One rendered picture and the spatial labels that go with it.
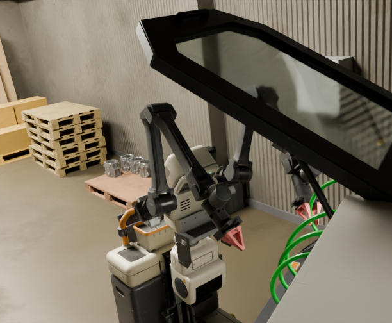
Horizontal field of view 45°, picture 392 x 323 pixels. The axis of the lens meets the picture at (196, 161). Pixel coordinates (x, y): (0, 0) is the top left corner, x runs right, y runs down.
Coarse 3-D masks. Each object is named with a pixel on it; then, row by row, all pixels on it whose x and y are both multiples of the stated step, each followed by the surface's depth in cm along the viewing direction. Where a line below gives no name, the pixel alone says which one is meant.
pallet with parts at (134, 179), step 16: (112, 160) 573; (128, 160) 573; (144, 160) 557; (112, 176) 564; (128, 176) 560; (144, 176) 550; (96, 192) 552; (112, 192) 516; (128, 192) 511; (144, 192) 506; (128, 208) 494
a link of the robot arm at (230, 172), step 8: (240, 128) 212; (248, 128) 208; (240, 136) 211; (248, 136) 209; (240, 144) 211; (248, 144) 210; (240, 152) 211; (248, 152) 212; (232, 160) 212; (240, 160) 211; (248, 160) 213; (232, 168) 212; (232, 176) 211
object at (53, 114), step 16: (32, 112) 661; (48, 112) 648; (64, 112) 635; (80, 112) 623; (96, 112) 635; (32, 128) 675; (48, 128) 613; (64, 128) 612; (80, 128) 626; (96, 128) 642; (32, 144) 700; (48, 144) 631; (64, 144) 629; (80, 144) 630; (96, 144) 657; (48, 160) 652; (64, 160) 620; (80, 160) 639; (96, 160) 671
